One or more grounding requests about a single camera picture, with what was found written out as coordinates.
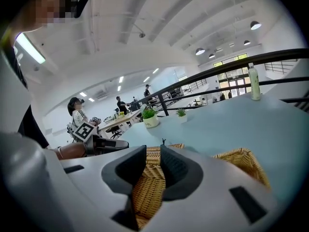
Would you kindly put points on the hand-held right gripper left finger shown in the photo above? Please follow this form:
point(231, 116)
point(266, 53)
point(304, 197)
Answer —
point(120, 170)

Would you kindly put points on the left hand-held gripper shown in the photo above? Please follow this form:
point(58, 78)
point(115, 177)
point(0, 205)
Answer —
point(83, 130)

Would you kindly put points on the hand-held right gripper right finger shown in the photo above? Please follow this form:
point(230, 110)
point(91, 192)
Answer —
point(178, 173)

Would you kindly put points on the woven wicker box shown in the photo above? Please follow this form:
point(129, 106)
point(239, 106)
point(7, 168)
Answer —
point(149, 178)

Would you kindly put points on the person's left forearm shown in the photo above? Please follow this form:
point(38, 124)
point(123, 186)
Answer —
point(72, 151)

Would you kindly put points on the black office chair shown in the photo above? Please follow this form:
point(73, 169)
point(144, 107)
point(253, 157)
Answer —
point(115, 131)

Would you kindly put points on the long wooden desk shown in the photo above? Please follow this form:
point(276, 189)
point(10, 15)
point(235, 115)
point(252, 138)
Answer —
point(120, 120)

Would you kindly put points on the large white potted plant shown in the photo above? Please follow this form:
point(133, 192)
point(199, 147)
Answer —
point(150, 118)

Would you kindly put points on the small white potted plant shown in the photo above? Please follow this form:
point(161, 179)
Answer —
point(181, 115)

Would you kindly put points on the row of ceiling light panels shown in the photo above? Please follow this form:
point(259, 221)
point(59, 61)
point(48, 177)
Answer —
point(121, 79)

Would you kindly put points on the green framed glass door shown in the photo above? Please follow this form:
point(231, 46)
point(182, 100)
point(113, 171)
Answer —
point(233, 81)

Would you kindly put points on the black metal railing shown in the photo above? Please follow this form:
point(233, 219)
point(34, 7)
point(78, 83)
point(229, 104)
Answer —
point(217, 72)

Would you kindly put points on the pale green drink bottle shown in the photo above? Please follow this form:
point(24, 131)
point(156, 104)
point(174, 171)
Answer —
point(254, 83)

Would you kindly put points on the black dome pendant lamp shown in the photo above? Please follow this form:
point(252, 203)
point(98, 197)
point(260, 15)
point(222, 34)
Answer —
point(255, 25)
point(211, 56)
point(247, 42)
point(200, 51)

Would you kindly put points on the long ceiling tube light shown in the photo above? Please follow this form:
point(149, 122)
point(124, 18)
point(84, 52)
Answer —
point(30, 47)

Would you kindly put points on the person's head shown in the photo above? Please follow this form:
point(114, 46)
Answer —
point(46, 6)

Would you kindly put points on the ceiling security camera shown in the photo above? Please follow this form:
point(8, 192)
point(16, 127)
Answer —
point(142, 35)

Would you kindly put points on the black head-mounted camera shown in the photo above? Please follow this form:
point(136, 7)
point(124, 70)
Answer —
point(81, 5)

